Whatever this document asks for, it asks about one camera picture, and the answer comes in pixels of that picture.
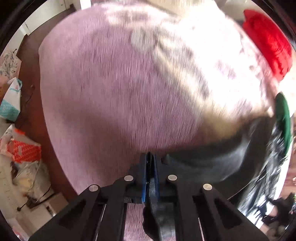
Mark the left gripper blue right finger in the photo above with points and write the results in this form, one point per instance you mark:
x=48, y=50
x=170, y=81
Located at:
x=160, y=173

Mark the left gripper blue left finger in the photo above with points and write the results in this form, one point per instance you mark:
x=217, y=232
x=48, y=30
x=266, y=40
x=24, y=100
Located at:
x=137, y=189

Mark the black leather jacket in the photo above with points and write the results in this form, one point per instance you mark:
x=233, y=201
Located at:
x=216, y=187

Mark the floral purple bed blanket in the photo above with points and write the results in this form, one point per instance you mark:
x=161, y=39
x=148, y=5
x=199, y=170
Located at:
x=121, y=80

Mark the red patterned bag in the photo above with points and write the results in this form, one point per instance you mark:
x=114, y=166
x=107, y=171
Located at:
x=22, y=148

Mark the folded green striped garment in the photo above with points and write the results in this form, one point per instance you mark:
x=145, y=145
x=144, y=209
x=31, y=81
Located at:
x=282, y=125

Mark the teal patterned shopping bag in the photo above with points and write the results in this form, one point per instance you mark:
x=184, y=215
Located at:
x=11, y=103

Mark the red folded quilt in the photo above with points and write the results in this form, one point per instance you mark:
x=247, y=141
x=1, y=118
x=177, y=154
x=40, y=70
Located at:
x=271, y=42

